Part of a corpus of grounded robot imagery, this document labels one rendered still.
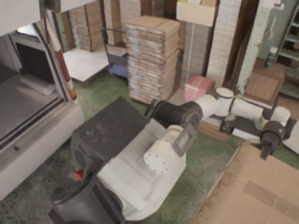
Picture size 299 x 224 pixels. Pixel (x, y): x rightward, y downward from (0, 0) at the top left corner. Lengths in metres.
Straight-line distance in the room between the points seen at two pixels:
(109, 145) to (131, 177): 0.10
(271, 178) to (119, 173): 0.47
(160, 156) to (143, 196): 0.13
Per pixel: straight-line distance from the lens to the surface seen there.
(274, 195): 0.70
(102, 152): 0.52
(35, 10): 0.36
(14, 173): 1.82
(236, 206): 0.63
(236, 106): 0.92
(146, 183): 0.52
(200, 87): 2.29
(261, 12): 1.79
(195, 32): 2.43
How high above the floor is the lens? 1.74
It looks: 42 degrees down
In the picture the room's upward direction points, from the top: straight up
